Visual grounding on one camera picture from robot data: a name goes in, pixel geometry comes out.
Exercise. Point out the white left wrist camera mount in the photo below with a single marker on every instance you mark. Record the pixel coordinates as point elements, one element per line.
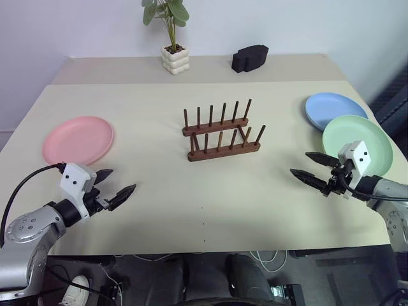
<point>75,180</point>

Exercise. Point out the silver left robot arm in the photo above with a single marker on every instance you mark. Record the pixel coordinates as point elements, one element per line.
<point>28,227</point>

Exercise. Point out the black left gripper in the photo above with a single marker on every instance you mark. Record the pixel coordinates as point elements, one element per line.
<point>95,202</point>

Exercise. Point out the green plant in white pot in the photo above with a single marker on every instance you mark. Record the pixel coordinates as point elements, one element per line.
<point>175,60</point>

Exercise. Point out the wooden dish rack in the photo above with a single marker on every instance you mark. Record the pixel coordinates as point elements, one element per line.
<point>220,125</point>

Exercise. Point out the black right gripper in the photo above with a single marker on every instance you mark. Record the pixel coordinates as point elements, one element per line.
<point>335,185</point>

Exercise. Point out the green plate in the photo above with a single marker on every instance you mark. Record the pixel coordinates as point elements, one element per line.
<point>350,130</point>

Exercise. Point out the dark rounded shape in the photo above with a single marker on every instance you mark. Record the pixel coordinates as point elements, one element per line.
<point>247,275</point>

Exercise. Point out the black foam block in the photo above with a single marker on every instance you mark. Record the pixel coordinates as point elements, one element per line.
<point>248,59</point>

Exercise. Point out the white shoe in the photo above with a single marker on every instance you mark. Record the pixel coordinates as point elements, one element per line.
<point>75,287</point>

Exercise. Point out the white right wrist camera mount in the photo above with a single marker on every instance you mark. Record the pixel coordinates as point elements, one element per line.
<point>361,156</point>

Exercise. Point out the blue plate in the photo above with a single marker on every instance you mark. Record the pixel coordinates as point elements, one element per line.
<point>331,105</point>

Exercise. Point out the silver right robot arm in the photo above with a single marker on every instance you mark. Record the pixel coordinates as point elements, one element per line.
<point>390,191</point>

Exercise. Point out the pink plate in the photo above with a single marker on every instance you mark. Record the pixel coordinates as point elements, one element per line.
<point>78,140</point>

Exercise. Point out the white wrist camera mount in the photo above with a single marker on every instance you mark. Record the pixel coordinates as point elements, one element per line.
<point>75,180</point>
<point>361,156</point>

